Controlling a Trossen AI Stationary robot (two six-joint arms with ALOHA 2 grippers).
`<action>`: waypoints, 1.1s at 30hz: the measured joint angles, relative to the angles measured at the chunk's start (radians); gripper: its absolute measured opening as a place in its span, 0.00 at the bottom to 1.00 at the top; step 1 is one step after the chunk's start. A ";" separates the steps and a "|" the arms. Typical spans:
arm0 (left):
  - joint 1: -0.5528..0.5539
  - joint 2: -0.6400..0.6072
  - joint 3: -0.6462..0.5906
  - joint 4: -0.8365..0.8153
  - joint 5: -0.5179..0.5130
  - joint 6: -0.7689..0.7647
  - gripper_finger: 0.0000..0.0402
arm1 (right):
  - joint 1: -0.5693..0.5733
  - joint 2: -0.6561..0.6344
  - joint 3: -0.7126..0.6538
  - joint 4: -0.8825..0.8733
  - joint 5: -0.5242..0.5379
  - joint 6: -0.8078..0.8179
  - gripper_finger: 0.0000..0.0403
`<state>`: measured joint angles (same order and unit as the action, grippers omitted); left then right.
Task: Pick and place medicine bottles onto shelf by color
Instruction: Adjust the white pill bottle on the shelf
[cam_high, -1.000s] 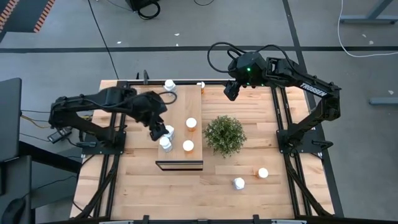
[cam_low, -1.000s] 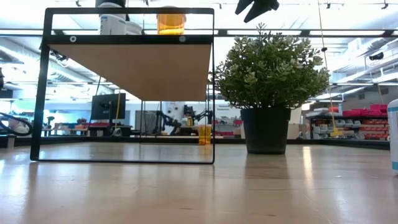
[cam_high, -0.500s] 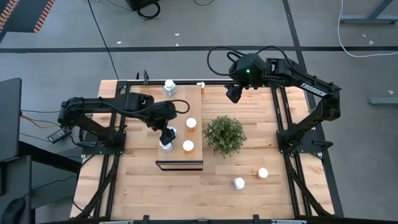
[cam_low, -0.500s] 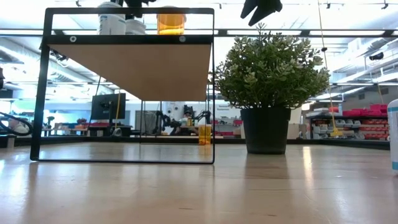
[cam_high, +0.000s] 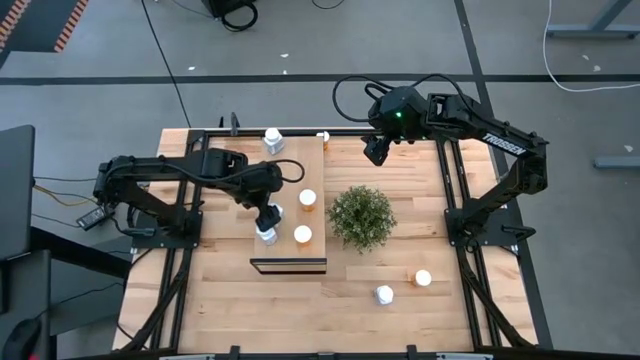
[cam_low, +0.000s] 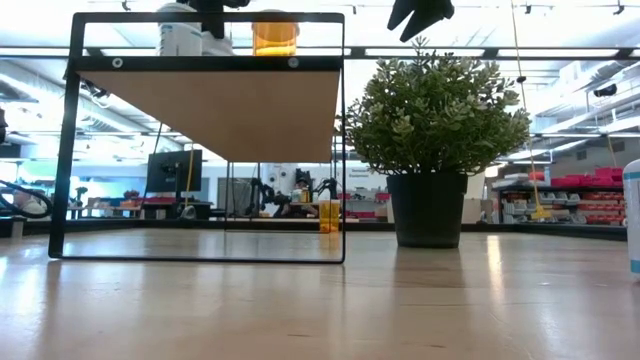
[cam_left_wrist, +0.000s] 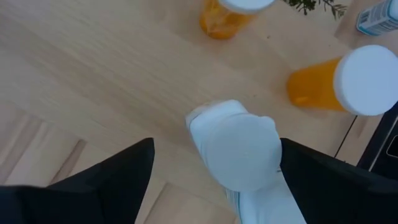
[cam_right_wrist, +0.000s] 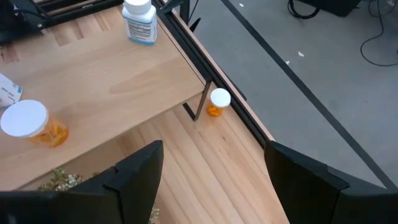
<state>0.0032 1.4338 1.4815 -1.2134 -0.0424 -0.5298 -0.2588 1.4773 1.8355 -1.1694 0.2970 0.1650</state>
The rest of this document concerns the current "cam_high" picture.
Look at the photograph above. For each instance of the black aluminium table frame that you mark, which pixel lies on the black aluminium table frame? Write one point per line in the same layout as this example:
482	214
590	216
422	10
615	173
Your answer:
448	192

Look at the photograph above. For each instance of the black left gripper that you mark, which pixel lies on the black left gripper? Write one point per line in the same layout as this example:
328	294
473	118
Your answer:
268	217

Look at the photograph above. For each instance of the orange medicine bottle white cap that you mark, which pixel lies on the orange medicine bottle white cap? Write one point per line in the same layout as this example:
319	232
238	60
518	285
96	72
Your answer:
324	135
307	197
423	278
302	234

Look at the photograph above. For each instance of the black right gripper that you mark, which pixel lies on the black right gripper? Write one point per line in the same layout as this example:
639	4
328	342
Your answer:
378	149

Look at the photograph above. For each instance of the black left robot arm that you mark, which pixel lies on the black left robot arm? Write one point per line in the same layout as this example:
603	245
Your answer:
150	167

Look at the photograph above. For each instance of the black computer mouse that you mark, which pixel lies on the black computer mouse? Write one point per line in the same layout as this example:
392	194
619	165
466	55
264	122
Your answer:
22	340

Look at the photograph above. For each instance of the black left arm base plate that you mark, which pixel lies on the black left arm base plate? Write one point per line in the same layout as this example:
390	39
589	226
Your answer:
192	240

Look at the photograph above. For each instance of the black flat monitor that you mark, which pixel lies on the black flat monitor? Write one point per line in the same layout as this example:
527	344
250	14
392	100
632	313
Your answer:
15	190

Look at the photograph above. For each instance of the black power adapter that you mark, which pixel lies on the black power adapter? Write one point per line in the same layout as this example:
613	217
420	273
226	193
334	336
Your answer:
94	217

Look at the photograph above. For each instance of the grey metal foot bar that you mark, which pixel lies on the grey metal foot bar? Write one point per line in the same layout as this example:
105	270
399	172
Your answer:
617	162

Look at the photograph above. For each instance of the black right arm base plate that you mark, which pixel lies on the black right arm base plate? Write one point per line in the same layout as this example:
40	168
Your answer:
500	220

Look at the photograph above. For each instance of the black equipment box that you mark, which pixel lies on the black equipment box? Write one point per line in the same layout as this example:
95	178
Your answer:
220	6

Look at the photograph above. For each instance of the green plant in black pot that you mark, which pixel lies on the green plant in black pot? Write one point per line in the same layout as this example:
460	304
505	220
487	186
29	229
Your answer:
361	220

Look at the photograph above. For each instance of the wooden shelf with black frame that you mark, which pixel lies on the wooden shelf with black frame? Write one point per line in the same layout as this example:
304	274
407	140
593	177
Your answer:
292	170

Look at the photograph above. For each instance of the dark desk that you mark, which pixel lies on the dark desk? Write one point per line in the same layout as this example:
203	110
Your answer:
25	285

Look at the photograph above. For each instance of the black mat with orange stripes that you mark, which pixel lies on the black mat with orange stripes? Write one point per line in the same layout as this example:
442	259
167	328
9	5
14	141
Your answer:
40	25

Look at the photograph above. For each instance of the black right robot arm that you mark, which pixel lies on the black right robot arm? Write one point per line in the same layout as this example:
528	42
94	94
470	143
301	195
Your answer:
505	145

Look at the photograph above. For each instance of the grey metal table leg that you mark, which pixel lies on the grey metal table leg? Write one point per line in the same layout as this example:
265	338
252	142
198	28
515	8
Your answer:
590	31

